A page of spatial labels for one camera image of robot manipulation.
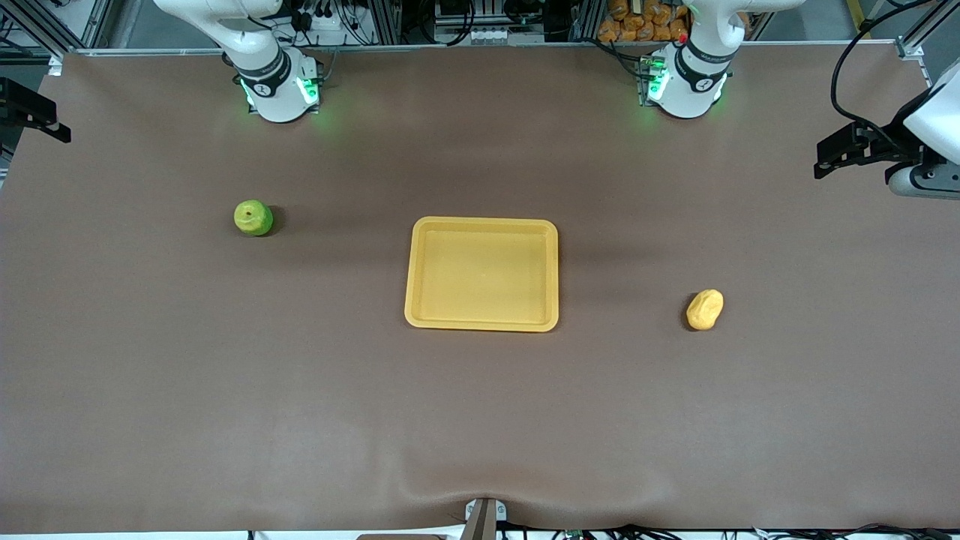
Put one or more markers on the green apple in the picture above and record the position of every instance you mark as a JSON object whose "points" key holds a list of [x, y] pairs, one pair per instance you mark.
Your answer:
{"points": [[253, 218]]}

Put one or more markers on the yellow plastic tray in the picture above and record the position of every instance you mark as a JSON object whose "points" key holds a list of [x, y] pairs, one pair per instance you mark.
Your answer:
{"points": [[480, 277]]}

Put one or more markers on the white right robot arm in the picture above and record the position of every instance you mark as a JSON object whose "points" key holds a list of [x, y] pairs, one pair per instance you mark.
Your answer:
{"points": [[274, 97]]}

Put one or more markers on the white power strip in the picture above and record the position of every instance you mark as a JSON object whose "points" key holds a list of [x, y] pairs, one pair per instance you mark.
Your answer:
{"points": [[489, 36]]}

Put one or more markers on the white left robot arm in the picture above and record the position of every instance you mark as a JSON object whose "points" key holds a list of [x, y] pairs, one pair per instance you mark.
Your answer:
{"points": [[694, 90]]}

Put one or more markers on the aluminium table edge rail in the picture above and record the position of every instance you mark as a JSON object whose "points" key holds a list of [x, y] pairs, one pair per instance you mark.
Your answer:
{"points": [[450, 47]]}

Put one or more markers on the aluminium frame strut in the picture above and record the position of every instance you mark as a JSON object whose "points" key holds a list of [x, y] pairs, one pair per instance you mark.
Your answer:
{"points": [[919, 34], [94, 22]]}

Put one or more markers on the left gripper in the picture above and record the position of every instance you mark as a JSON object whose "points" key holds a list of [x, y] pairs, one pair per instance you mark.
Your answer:
{"points": [[887, 148]]}

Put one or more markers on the orange objects in bin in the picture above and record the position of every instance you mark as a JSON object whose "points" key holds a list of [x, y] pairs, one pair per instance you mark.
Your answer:
{"points": [[637, 26]]}

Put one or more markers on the yellow potato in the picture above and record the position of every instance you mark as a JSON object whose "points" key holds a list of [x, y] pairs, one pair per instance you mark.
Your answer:
{"points": [[705, 310]]}

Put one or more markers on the brown table cover sheet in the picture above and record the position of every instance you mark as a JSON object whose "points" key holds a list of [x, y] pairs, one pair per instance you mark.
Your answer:
{"points": [[225, 375]]}

